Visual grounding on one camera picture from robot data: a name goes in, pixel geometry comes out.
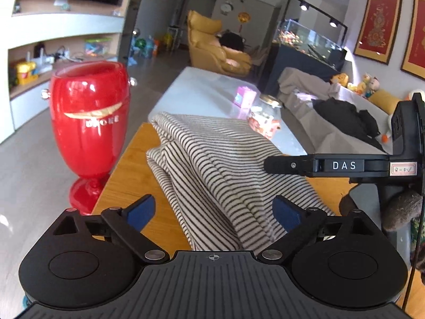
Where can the striped shirt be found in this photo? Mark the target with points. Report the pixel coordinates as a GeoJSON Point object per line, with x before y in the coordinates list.
{"type": "Point", "coordinates": [212, 166]}

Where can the grey sofa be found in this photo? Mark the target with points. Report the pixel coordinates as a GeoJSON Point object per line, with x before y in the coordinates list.
{"type": "Point", "coordinates": [332, 136]}

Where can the orange wall ornament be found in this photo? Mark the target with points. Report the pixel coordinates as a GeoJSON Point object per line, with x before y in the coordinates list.
{"type": "Point", "coordinates": [244, 18]}

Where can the glass jar with gold lid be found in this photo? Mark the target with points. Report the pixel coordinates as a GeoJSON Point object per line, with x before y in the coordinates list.
{"type": "Point", "coordinates": [264, 121]}

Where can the yellow chick plush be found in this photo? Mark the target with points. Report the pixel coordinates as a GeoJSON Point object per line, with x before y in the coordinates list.
{"type": "Point", "coordinates": [339, 79]}

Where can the yellow duck plush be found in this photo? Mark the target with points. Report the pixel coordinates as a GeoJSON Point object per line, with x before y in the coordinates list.
{"type": "Point", "coordinates": [360, 86]}

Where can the white goose plush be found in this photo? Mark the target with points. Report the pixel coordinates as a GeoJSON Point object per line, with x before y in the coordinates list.
{"type": "Point", "coordinates": [418, 93]}

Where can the black jacket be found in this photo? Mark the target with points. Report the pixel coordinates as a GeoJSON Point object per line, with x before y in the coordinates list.
{"type": "Point", "coordinates": [345, 119]}

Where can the beige sofa blanket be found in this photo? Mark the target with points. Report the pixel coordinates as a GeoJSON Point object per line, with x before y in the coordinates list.
{"type": "Point", "coordinates": [302, 83]}

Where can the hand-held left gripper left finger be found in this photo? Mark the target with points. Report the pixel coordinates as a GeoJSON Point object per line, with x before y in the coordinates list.
{"type": "Point", "coordinates": [141, 212]}

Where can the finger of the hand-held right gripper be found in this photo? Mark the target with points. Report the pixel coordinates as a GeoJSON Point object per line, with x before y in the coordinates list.
{"type": "Point", "coordinates": [285, 165]}

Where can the orange container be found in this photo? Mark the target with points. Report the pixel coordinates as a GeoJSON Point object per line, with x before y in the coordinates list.
{"type": "Point", "coordinates": [156, 47]}

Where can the yellow toy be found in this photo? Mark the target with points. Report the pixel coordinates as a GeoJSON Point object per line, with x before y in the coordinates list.
{"type": "Point", "coordinates": [26, 73]}

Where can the pink pig plush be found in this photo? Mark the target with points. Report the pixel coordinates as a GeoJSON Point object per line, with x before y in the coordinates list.
{"type": "Point", "coordinates": [373, 86]}

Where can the white coffee table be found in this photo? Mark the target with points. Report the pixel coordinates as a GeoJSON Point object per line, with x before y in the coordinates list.
{"type": "Point", "coordinates": [199, 89]}

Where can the pink box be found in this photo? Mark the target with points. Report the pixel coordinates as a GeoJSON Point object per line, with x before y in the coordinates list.
{"type": "Point", "coordinates": [245, 98]}

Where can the person's right forearm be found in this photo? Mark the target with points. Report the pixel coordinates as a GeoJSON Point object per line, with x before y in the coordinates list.
{"type": "Point", "coordinates": [401, 211]}

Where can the glass fish tank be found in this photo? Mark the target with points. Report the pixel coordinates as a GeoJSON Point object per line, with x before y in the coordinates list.
{"type": "Point", "coordinates": [308, 40]}

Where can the black aquarium lamp frame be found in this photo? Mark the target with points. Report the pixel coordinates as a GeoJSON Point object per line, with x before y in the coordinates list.
{"type": "Point", "coordinates": [318, 11]}

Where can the black bag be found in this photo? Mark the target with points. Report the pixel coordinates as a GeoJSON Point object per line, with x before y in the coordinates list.
{"type": "Point", "coordinates": [232, 40]}

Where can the clear toy box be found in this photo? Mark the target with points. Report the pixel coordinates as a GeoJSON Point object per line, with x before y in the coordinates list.
{"type": "Point", "coordinates": [98, 46]}

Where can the green ball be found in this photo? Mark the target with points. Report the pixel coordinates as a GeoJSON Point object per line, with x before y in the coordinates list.
{"type": "Point", "coordinates": [140, 43]}

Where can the red framed picture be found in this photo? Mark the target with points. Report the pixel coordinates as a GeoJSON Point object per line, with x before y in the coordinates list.
{"type": "Point", "coordinates": [378, 26]}
{"type": "Point", "coordinates": [416, 36]}

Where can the round wall clock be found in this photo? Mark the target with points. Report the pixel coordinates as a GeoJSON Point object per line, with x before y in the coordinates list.
{"type": "Point", "coordinates": [227, 7]}

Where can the large water bottle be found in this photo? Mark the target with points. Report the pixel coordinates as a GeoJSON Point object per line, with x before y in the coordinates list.
{"type": "Point", "coordinates": [150, 46]}

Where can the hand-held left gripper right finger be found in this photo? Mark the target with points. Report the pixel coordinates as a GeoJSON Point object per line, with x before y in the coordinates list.
{"type": "Point", "coordinates": [286, 214]}

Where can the yellow cushion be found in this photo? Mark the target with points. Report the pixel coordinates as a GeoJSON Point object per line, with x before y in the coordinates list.
{"type": "Point", "coordinates": [383, 101]}

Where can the yellow armchair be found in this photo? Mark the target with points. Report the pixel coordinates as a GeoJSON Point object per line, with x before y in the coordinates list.
{"type": "Point", "coordinates": [206, 46]}

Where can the wall television cabinet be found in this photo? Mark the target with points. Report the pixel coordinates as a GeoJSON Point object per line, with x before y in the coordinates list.
{"type": "Point", "coordinates": [66, 26]}

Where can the dark fish tank cabinet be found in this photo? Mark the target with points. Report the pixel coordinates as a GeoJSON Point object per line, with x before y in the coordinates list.
{"type": "Point", "coordinates": [285, 63]}

